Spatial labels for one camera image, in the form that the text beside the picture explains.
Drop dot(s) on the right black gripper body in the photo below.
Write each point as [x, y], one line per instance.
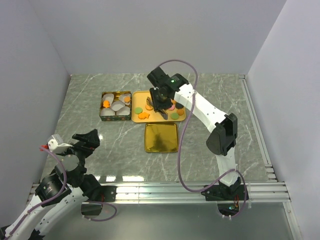
[158, 101]

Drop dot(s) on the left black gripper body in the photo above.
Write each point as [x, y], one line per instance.
[86, 149]

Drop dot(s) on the metal tongs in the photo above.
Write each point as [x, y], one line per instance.
[156, 108]

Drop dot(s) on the brown round cookie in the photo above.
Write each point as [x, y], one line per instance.
[148, 107]

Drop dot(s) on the orange flower cookie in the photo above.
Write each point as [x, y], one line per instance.
[127, 100]

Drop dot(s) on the gold tin lid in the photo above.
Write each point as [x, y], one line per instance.
[161, 137]

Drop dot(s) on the orange fish cookie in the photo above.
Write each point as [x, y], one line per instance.
[106, 104]
[143, 115]

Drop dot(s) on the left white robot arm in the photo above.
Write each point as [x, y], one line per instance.
[67, 186]

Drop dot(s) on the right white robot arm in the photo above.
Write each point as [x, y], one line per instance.
[223, 127]

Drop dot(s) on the pink round cookie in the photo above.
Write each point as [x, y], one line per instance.
[171, 108]

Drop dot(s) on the black round cookie lower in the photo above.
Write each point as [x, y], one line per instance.
[179, 106]

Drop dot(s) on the green round cookie right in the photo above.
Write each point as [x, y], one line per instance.
[174, 116]

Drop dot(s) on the green round cookie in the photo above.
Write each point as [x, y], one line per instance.
[174, 116]
[138, 110]

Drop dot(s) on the brown cookie right edge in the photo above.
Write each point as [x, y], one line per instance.
[180, 112]

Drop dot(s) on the yellow serving tray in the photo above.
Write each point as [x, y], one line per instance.
[139, 100]

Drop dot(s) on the green round cookie left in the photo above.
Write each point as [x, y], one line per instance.
[138, 110]

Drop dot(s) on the green square cookie tin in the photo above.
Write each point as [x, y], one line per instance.
[118, 111]

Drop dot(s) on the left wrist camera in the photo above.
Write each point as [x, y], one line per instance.
[56, 145]

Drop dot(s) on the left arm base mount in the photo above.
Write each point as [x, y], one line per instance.
[106, 194]

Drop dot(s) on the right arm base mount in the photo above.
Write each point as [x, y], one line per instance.
[230, 204]

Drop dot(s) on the aluminium rail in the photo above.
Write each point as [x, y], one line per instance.
[174, 193]

